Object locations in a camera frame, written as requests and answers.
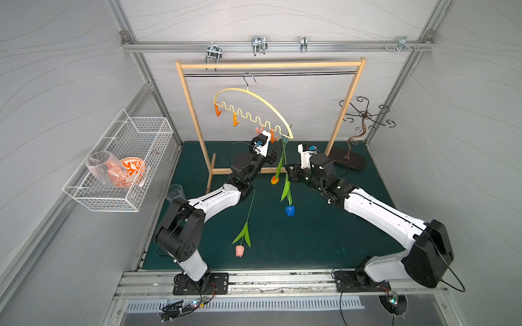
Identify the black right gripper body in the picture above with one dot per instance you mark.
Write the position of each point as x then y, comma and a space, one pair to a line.
294, 171

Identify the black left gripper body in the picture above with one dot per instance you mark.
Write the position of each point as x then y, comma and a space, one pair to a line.
268, 151

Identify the orange clip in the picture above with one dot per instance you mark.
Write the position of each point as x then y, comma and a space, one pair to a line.
274, 137
235, 120
217, 109

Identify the orange yellow tulip flower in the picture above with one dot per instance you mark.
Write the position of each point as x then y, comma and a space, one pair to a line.
275, 178

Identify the blue tulip flower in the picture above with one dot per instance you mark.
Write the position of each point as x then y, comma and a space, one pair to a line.
286, 194

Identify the yellow wavy clothes hanger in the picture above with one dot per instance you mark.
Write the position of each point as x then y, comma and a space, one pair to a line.
252, 109

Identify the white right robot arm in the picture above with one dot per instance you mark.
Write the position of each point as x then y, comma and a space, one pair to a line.
427, 252

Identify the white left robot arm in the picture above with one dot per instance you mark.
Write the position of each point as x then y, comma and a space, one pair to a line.
181, 228

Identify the pink clothes clip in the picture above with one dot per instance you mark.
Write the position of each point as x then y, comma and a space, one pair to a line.
258, 130

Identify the pink tulip flower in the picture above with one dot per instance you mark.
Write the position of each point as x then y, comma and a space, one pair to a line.
243, 238

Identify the clear faceted drinking glass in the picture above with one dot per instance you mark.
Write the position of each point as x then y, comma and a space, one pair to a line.
175, 191

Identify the orange white patterned bowl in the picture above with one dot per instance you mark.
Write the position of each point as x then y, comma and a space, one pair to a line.
135, 171

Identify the clear plastic pitcher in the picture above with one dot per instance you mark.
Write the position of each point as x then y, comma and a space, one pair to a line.
105, 167

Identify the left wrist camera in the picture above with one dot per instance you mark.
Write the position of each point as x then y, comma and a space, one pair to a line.
260, 143

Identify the bronze wire jewelry stand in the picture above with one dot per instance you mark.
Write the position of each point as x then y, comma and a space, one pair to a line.
368, 124

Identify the metal hook bracket middle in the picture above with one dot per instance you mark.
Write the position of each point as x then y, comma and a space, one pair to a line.
259, 45

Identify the metal hook bracket left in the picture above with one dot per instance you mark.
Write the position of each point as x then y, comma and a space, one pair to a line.
214, 54

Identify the metal hook bracket small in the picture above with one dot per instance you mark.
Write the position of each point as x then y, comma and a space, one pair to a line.
303, 44

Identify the wooden clothes rack frame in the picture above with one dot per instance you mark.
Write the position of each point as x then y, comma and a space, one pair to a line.
210, 161

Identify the white wire wall basket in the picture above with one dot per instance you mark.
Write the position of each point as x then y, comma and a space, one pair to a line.
128, 136

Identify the metal hook bracket right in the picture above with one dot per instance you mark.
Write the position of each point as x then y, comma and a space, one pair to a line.
402, 46

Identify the aluminium top rail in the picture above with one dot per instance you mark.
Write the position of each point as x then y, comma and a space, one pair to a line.
293, 46

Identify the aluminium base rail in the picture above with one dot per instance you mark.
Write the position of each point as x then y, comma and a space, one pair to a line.
150, 284

